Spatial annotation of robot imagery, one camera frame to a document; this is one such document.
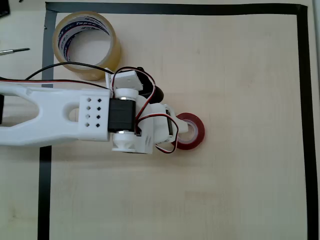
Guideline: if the small red tape roll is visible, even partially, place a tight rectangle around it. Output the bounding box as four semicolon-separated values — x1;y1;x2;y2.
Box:
172;112;206;151

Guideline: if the big clear tape roll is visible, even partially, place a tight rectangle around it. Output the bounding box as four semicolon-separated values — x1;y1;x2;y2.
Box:
52;10;123;82

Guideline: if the black object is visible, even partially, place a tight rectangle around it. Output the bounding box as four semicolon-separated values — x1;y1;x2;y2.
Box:
0;0;11;18

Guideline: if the gripper camera with white mount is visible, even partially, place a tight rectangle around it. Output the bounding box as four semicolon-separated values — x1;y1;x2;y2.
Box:
104;66;166;105

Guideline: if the thin black cable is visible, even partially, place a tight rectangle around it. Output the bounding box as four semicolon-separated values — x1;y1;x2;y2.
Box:
24;61;116;81

